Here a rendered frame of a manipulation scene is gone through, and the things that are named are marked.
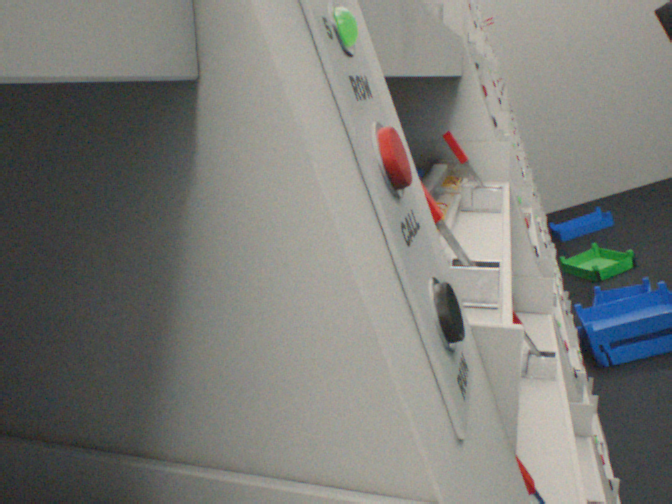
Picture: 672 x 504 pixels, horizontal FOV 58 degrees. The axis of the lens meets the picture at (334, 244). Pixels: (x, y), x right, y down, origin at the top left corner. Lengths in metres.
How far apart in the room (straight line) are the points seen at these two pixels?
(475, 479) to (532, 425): 0.44
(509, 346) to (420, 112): 0.62
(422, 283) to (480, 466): 0.05
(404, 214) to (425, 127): 0.66
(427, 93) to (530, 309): 0.32
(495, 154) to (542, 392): 0.31
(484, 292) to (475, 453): 0.21
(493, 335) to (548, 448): 0.37
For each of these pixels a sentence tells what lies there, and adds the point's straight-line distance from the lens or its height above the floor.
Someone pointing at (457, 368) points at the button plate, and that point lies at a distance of 0.16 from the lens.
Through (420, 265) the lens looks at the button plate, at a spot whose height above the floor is 0.96.
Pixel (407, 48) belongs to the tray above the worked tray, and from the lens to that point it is 0.36.
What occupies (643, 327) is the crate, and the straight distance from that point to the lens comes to 2.18.
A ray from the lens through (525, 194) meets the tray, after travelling 1.53.
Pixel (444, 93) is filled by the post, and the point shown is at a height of 1.01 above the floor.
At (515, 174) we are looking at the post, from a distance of 1.52.
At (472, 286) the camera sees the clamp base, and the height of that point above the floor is 0.89.
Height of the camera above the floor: 1.00
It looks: 9 degrees down
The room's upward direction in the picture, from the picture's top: 21 degrees counter-clockwise
